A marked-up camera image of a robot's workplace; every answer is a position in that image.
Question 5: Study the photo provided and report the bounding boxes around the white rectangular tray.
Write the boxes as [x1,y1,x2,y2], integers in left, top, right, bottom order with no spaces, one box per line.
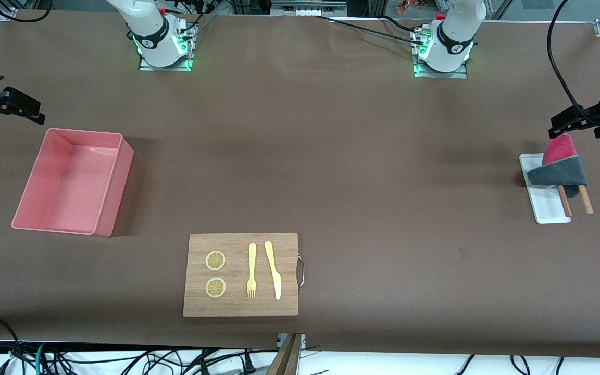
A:
[519,153,571,224]

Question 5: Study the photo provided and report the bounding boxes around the red and grey cloth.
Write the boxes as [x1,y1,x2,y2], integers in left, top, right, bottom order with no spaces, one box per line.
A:
[527,134,588,199]

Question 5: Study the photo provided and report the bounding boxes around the brown wooden stick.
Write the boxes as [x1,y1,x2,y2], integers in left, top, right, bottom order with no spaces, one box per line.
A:
[557,185,573,218]
[577,185,594,215]

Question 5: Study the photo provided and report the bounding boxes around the yellow plastic fork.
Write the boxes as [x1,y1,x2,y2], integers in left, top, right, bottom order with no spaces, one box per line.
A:
[246,243,257,299]

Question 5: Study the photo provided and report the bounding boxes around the pink plastic bin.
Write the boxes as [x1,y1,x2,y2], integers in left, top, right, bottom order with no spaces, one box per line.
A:
[11,128,135,238]

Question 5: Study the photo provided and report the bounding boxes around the yellow plastic knife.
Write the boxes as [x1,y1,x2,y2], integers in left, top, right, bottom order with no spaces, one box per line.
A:
[264,241,282,301]

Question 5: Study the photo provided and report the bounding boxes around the wooden cutting board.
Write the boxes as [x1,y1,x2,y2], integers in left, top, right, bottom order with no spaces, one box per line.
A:
[183,233,299,317]

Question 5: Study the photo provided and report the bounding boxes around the brown wooden plank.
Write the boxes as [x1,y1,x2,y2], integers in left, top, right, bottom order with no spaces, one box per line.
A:
[266,333,303,375]

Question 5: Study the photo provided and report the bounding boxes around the long black cable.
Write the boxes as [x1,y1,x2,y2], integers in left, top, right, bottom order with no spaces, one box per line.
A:
[315,15,426,46]

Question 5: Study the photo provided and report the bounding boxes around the short black cable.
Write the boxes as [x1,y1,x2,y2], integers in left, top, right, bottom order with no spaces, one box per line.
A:
[381,15,419,34]

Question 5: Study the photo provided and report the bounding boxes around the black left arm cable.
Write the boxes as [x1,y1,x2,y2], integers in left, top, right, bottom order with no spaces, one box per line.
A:
[548,0,600,118]

